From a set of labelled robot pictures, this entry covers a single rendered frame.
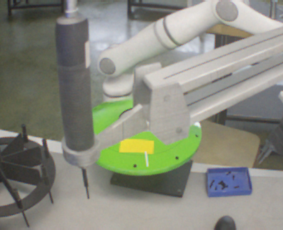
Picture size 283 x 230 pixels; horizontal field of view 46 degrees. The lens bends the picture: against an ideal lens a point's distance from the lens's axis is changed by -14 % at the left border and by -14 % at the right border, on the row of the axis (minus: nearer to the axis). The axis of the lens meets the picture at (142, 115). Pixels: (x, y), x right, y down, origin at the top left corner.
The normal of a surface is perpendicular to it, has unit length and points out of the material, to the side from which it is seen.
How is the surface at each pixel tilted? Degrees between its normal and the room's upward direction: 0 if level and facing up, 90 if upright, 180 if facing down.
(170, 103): 90
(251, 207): 0
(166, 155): 24
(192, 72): 12
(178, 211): 0
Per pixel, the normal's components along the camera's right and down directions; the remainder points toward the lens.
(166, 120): 0.39, 0.53
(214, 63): -0.18, -0.75
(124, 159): -0.10, -0.53
